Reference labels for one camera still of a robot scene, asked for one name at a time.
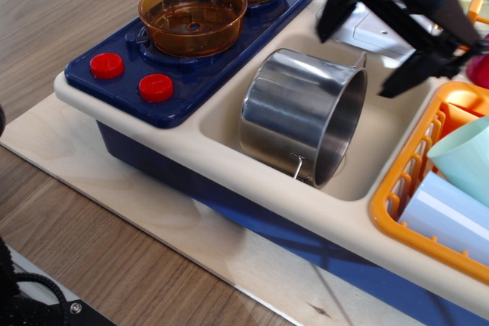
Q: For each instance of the light plywood board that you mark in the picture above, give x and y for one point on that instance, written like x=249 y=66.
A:
x=67 y=144

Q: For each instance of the blue toy stove top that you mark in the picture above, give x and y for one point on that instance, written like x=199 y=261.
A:
x=195 y=80

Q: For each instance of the mint green cup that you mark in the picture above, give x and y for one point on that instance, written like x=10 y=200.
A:
x=462 y=158

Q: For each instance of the right red stove knob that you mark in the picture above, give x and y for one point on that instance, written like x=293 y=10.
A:
x=156 y=88

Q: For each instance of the orange dish rack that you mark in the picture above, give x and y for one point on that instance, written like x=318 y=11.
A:
x=452 y=105

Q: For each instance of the amber plastic saucepan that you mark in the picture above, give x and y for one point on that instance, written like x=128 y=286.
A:
x=193 y=28

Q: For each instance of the beige toy kitchen sink unit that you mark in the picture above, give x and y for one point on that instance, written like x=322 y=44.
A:
x=330 y=226

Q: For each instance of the stainless steel pot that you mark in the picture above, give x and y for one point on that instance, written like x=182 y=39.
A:
x=300 y=114

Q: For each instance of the red stove knob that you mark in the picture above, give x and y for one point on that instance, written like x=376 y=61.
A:
x=156 y=88
x=106 y=66

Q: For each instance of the black metal bracket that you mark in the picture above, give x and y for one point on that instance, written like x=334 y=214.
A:
x=80 y=313

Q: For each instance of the orange rack frame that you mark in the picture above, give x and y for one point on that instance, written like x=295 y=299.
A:
x=478 y=11

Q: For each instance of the light blue cup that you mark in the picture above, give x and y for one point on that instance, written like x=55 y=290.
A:
x=459 y=222

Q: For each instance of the white toy faucet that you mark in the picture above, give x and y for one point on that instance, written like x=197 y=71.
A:
x=365 y=30

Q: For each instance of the left red stove knob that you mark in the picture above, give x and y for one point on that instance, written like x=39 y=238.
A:
x=106 y=66

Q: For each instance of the magenta cup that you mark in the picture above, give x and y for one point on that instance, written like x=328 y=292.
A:
x=477 y=68

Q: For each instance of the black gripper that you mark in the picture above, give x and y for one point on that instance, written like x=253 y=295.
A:
x=435 y=28

